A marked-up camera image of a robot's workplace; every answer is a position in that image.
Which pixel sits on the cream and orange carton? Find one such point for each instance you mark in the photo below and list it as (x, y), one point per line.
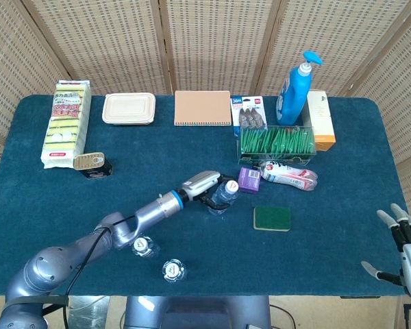
(323, 120)

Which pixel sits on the green and yellow sponge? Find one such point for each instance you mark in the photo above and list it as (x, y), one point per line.
(272, 217)

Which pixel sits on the clear box of green sachets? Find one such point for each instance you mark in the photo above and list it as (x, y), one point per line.
(277, 142)

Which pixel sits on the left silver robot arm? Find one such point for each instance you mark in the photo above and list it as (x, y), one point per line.
(150, 212)

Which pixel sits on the teal table cloth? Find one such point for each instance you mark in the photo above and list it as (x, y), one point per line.
(157, 154)

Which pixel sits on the purple wrapped packet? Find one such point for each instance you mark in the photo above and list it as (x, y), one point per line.
(249, 180)

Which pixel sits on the black luncheon meat can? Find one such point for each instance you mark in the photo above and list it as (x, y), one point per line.
(89, 160)

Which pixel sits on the lying bottle, red white label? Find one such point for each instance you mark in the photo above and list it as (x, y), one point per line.
(287, 174)

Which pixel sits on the yellow sponge multipack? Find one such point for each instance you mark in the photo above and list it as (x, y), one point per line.
(66, 123)

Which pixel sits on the grey robot torso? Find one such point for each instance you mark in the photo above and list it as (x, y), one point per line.
(198, 312)

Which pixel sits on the blue pump dispenser bottle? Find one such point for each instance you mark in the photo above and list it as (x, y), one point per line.
(292, 96)

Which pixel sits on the brown spiral notebook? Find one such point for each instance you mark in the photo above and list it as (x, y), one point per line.
(202, 108)

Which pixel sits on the woven folding screen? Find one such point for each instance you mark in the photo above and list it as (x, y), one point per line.
(209, 44)

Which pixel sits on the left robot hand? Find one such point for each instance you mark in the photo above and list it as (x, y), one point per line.
(200, 183)

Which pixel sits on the beige takeaway food box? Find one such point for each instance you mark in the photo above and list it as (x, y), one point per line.
(128, 108)

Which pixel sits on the clear Ganten water bottle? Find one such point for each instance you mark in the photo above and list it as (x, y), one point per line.
(173, 270)
(141, 244)

